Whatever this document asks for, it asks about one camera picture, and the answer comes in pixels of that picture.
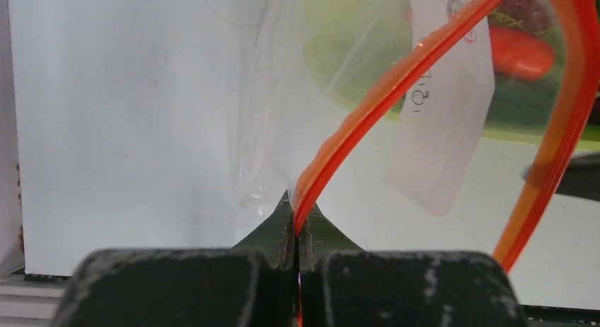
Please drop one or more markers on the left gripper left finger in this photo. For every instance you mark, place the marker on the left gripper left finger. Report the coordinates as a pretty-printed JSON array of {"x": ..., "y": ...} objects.
[{"x": 250, "y": 284}]

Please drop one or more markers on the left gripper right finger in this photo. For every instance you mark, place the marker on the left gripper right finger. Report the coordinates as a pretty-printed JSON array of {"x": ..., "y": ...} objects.
[{"x": 341, "y": 284}]

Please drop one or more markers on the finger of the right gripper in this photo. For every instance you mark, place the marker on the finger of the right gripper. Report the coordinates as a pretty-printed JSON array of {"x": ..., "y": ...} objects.
[{"x": 581, "y": 178}]

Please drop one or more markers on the orange carrot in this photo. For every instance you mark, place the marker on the orange carrot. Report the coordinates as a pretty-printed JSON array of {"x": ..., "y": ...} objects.
[{"x": 520, "y": 55}]

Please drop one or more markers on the clear zip bag orange zipper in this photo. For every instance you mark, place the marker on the clear zip bag orange zipper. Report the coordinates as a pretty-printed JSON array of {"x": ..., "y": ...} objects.
[{"x": 397, "y": 166}]

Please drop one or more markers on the short dark green cucumber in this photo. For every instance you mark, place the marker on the short dark green cucumber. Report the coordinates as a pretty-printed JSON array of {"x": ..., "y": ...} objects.
[{"x": 522, "y": 105}]

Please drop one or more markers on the red grape bunch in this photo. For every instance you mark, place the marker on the red grape bunch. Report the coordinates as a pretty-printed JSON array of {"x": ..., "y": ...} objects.
[{"x": 527, "y": 16}]

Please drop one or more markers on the lime green plastic basin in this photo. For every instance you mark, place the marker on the lime green plastic basin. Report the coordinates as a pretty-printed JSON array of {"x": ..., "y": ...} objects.
[{"x": 388, "y": 55}]

